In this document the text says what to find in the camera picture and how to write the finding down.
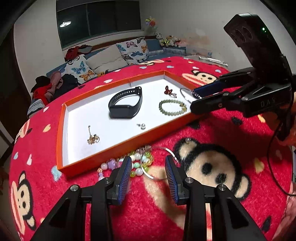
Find colourful glass bead bracelet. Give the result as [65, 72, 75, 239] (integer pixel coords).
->
[128, 145, 154, 168]

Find orange tray box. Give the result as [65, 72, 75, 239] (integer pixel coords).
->
[56, 70, 208, 178]

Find pastel large bead bracelet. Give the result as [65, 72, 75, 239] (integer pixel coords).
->
[97, 152, 145, 182]

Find red printed blanket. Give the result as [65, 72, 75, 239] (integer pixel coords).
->
[9, 56, 296, 241]

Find red jacket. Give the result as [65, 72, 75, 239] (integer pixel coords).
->
[65, 44, 93, 61]

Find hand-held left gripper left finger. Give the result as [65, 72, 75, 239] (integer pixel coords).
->
[30, 156, 133, 241]

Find dark wooden door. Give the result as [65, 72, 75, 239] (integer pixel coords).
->
[0, 23, 33, 149]

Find window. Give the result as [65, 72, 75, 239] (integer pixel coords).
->
[56, 0, 142, 49]

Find colourful flower toy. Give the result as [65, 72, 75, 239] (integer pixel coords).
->
[145, 17, 158, 30]

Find clear plastic bag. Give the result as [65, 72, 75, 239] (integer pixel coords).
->
[185, 45, 226, 65]

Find grey striped cloth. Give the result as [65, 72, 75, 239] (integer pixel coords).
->
[27, 98, 46, 117]

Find green bead bracelet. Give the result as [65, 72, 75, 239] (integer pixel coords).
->
[159, 99, 187, 114]

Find red garment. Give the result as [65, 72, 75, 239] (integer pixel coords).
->
[32, 85, 52, 101]

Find butterfly print pillow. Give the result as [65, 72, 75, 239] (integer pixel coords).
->
[65, 54, 97, 84]
[116, 37, 149, 65]

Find beige cushion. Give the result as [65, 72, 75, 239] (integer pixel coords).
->
[85, 45, 129, 75]

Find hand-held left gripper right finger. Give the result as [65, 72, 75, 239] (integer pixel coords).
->
[164, 155, 267, 241]

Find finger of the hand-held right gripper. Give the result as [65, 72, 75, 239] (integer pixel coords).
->
[190, 81, 262, 115]
[191, 67, 257, 99]

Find blue sofa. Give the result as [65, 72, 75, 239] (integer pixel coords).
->
[46, 37, 188, 93]

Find black cable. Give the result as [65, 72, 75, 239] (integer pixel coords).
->
[267, 120, 296, 197]

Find dark navy garment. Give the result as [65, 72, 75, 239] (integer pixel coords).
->
[54, 74, 78, 98]

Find black smart band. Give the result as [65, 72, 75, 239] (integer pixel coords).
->
[108, 86, 142, 119]

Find black garment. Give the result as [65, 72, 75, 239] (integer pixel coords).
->
[31, 76, 50, 92]

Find gold chain necklace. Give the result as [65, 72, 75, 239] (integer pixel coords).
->
[87, 125, 100, 145]

